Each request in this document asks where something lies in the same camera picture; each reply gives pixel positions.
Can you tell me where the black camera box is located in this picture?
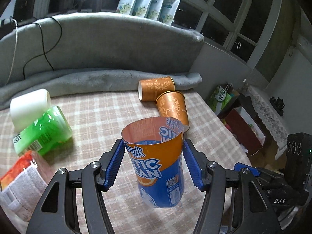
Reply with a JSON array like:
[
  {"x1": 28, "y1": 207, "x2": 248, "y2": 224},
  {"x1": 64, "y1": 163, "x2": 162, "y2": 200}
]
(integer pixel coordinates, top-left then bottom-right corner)
[{"x1": 284, "y1": 133, "x2": 311, "y2": 191}]

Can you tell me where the green plastic cup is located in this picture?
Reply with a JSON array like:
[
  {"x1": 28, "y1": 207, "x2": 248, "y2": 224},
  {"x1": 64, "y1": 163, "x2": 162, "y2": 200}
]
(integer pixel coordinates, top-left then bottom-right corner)
[{"x1": 13, "y1": 106, "x2": 73, "y2": 156}]

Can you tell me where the red cardboard box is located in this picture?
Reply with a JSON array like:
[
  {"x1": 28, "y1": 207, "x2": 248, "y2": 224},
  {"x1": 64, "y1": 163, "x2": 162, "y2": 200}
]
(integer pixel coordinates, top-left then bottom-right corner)
[{"x1": 225, "y1": 106, "x2": 266, "y2": 155}]

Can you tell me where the orange patterned cup rear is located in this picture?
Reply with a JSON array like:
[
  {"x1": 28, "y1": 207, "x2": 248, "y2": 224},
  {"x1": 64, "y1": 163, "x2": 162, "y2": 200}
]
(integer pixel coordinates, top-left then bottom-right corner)
[{"x1": 138, "y1": 77, "x2": 175, "y2": 101}]

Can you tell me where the orange patterned cup front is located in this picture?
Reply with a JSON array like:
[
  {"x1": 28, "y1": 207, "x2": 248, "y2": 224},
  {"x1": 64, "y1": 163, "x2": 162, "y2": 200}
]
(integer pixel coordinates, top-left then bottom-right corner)
[{"x1": 155, "y1": 90, "x2": 189, "y2": 132}]

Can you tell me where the black power cable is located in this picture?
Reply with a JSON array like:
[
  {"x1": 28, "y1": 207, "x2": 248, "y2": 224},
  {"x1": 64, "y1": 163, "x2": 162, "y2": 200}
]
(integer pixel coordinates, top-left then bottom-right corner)
[{"x1": 9, "y1": 16, "x2": 63, "y2": 80}]

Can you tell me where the white cable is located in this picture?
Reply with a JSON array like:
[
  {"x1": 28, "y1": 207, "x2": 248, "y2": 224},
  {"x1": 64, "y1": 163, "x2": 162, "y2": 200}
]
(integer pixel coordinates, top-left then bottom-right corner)
[{"x1": 5, "y1": 19, "x2": 19, "y2": 85}]

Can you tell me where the green paper shopping bag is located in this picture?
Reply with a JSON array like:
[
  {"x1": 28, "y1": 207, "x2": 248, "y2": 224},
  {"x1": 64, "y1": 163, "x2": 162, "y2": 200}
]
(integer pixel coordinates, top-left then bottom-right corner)
[{"x1": 208, "y1": 83, "x2": 234, "y2": 115}]

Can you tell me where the white lace table cloth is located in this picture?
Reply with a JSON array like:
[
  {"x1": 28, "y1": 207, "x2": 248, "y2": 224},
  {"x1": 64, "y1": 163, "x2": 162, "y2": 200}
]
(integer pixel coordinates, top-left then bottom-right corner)
[{"x1": 246, "y1": 85, "x2": 290, "y2": 160}]

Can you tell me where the orange patterned cup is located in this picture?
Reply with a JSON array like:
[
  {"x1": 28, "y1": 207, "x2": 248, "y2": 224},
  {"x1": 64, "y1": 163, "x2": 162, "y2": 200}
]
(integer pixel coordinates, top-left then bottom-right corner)
[
  {"x1": 155, "y1": 90, "x2": 189, "y2": 132},
  {"x1": 138, "y1": 77, "x2": 175, "y2": 101}
]

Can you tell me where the red orange plastic cup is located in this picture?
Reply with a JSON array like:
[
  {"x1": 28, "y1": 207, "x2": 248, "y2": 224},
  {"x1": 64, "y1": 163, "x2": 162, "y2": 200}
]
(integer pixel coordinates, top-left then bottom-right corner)
[{"x1": 1, "y1": 151, "x2": 54, "y2": 222}]

